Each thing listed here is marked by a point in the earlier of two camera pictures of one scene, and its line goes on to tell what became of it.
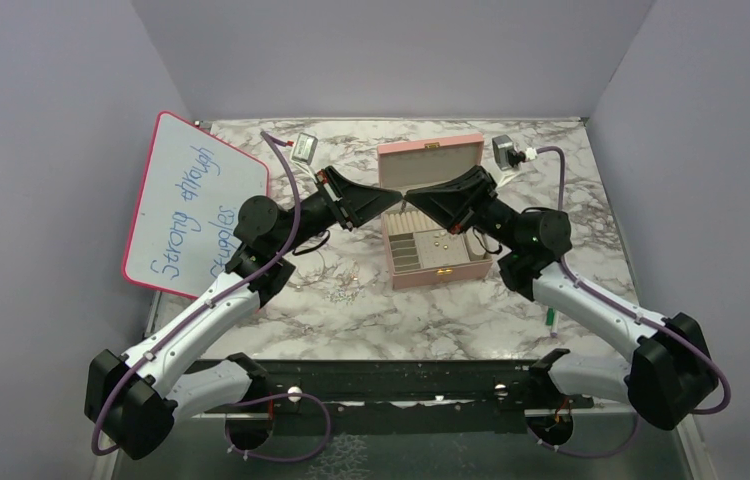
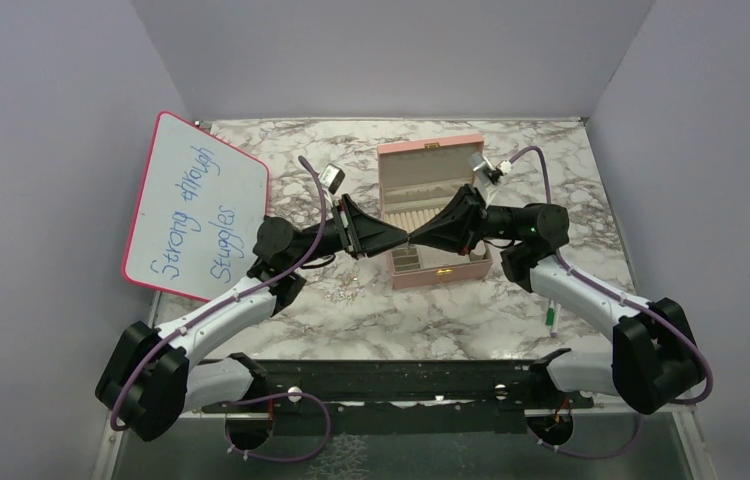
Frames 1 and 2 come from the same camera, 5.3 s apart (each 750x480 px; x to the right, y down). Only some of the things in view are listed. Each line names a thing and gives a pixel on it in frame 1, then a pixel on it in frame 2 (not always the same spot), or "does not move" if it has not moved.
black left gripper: x=357 y=202 → x=361 y=234
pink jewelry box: x=421 y=251 does not move
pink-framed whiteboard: x=184 y=229 does not move
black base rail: x=377 y=397 does not move
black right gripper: x=453 y=202 → x=458 y=225
